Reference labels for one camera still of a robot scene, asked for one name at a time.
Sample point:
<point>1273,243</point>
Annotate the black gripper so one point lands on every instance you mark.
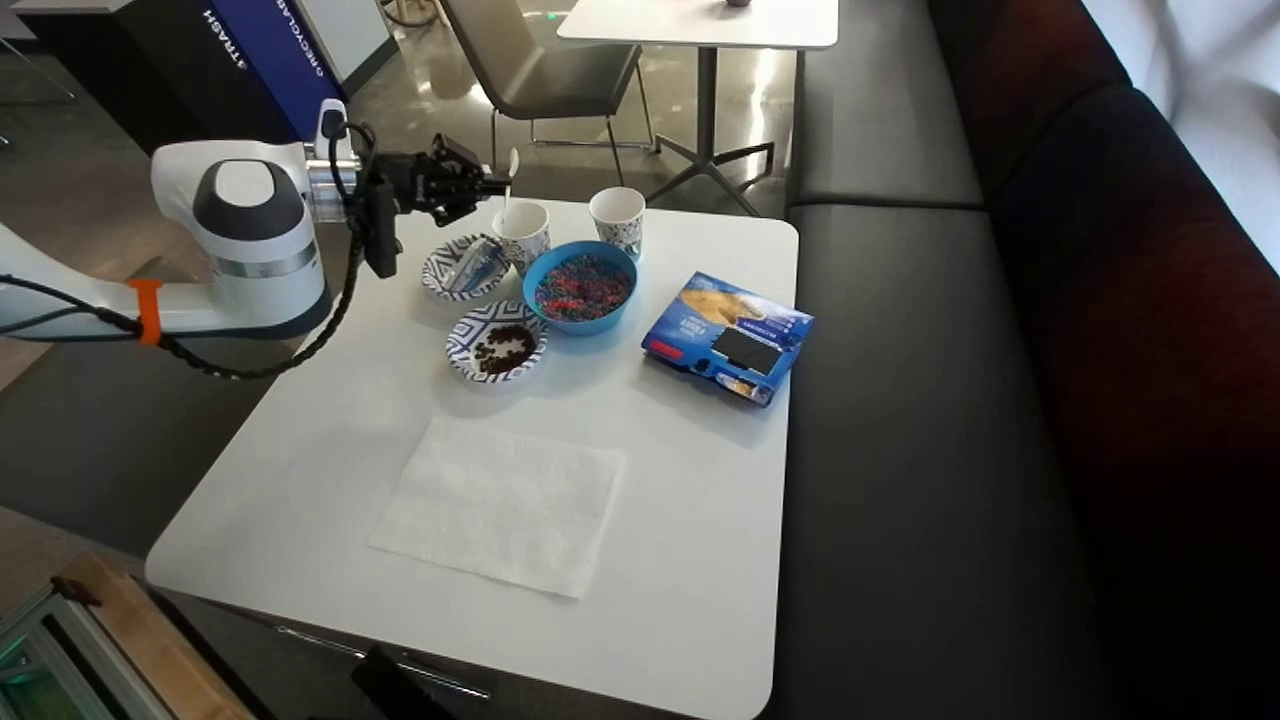
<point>415,186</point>

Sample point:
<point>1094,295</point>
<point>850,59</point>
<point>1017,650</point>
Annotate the patterned white paper cup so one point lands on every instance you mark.
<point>522,229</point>
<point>617,221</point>

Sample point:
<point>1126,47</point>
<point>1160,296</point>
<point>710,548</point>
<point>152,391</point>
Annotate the black white bowl with sachets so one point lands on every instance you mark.
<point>455,265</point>

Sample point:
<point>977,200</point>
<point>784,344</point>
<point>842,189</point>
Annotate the blue bowl with candy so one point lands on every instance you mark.
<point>583,288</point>

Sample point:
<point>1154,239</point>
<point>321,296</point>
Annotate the black white bowl dark contents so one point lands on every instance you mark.
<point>496,349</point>

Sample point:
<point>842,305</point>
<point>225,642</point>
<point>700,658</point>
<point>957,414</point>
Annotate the grey chair with metal legs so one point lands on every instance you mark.
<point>543,55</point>

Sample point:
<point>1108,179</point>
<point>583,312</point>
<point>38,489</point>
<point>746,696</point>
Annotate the black and blue cabinet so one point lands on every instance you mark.
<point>225,66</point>

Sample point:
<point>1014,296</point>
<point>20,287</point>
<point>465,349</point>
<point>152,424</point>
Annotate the white side table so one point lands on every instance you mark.
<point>706,20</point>

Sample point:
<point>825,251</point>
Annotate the blue cardboard box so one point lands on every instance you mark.
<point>727,338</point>

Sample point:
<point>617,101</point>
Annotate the white paper napkin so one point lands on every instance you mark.
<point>500,515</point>

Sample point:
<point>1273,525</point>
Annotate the black bench seat cushion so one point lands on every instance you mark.
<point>884,105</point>
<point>923,483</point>

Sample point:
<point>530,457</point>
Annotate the grey upholstered ottoman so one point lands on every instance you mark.
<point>133,442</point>

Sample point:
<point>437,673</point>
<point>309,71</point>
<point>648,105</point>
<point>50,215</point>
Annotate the black robot stand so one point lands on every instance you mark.
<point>397,684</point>

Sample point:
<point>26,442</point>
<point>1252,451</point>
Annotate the wooden board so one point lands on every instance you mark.
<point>152,634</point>

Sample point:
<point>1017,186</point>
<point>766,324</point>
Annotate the metal framed tray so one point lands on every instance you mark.
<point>53,664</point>

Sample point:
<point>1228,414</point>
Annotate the dark bench sofa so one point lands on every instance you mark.
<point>1147,344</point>

